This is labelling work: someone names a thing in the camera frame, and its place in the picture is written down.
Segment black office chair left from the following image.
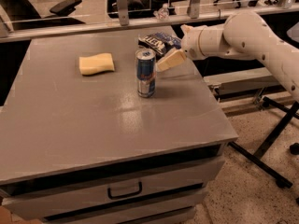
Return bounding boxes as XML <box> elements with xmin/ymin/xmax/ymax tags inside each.
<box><xmin>0</xmin><ymin>0</ymin><xmax>83</xmax><ymax>30</ymax></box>

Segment grey drawer with black handle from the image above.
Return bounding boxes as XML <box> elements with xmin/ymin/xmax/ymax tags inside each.
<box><xmin>3</xmin><ymin>156</ymin><xmax>224</xmax><ymax>220</ymax></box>

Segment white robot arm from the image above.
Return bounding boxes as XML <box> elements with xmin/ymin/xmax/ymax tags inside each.
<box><xmin>156</xmin><ymin>11</ymin><xmax>299</xmax><ymax>102</ymax></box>

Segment blue chip bag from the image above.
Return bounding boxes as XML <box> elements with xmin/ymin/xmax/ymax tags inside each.
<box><xmin>138</xmin><ymin>32</ymin><xmax>181</xmax><ymax>58</ymax></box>

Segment grey metal railing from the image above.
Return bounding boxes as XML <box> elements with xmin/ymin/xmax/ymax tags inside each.
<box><xmin>0</xmin><ymin>0</ymin><xmax>299</xmax><ymax>44</ymax></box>

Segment clear plastic water bottle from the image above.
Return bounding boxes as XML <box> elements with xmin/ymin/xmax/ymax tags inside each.
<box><xmin>154</xmin><ymin>4</ymin><xmax>169</xmax><ymax>21</ymax></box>

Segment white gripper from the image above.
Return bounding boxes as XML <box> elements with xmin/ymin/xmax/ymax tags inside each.
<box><xmin>156</xmin><ymin>24</ymin><xmax>206</xmax><ymax>72</ymax></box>

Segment black metal stand legs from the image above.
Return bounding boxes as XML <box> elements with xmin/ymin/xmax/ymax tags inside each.
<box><xmin>227</xmin><ymin>96</ymin><xmax>299</xmax><ymax>189</ymax></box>

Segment yellow sponge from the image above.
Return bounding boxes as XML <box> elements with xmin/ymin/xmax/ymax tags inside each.
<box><xmin>79</xmin><ymin>53</ymin><xmax>115</xmax><ymax>76</ymax></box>

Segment blue silver energy drink can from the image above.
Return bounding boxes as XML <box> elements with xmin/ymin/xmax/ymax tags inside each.
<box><xmin>135</xmin><ymin>49</ymin><xmax>156</xmax><ymax>98</ymax></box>

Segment grey drawer cabinet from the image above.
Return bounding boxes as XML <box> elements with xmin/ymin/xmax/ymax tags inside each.
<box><xmin>0</xmin><ymin>31</ymin><xmax>236</xmax><ymax>224</ymax></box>

